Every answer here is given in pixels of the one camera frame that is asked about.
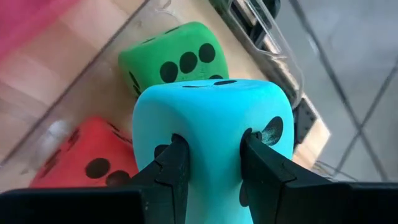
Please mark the teal foam die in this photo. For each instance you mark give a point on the teal foam die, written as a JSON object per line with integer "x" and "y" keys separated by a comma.
{"x": 211, "y": 118}

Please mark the clear plastic bin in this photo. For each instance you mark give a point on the clear plastic bin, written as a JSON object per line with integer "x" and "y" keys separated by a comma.
{"x": 270, "y": 46}

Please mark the green foam die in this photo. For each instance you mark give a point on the green foam die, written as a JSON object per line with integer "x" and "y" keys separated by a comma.
{"x": 149, "y": 53}

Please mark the red foam die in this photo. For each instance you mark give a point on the red foam die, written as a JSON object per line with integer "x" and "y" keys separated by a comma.
{"x": 90, "y": 137}

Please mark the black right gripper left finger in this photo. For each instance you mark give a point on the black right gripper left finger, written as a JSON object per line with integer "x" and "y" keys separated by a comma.
{"x": 93, "y": 208}

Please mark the pink plastic bin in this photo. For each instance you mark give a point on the pink plastic bin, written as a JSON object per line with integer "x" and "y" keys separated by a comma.
{"x": 25, "y": 18}

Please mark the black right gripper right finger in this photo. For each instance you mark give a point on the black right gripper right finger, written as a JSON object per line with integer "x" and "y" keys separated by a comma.
{"x": 295, "y": 202}

